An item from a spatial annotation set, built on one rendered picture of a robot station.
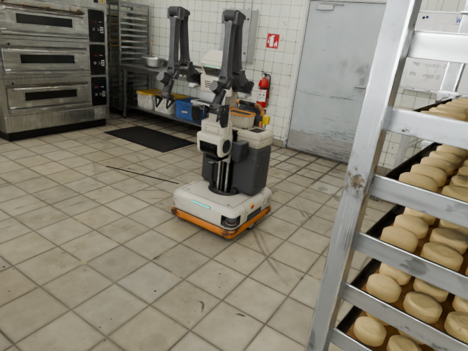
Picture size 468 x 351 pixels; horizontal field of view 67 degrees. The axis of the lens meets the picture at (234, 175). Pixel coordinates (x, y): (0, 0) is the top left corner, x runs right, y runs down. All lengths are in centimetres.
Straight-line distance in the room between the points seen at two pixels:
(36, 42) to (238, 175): 320
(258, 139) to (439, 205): 229
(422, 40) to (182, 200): 254
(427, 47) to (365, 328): 44
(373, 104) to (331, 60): 459
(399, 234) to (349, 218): 10
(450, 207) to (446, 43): 19
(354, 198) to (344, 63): 454
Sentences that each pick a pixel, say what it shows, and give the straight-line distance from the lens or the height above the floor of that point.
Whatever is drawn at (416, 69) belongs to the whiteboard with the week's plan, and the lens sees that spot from 479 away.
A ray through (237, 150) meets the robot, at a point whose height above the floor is 70.
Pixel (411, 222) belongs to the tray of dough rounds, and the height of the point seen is 124.
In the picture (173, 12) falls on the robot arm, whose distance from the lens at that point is 250.
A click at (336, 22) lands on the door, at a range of 507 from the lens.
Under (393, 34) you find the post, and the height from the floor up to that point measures 151.
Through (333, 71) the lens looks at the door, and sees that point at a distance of 505.
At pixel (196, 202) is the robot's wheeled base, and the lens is 278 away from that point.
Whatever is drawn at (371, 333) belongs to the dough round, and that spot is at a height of 106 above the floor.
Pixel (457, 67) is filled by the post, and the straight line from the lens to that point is 90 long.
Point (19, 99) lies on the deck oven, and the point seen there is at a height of 52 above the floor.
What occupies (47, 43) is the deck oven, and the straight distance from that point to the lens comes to 518.
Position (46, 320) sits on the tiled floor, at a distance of 224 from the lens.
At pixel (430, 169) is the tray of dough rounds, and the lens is 61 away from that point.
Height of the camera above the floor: 149
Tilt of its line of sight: 21 degrees down
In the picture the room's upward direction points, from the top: 6 degrees clockwise
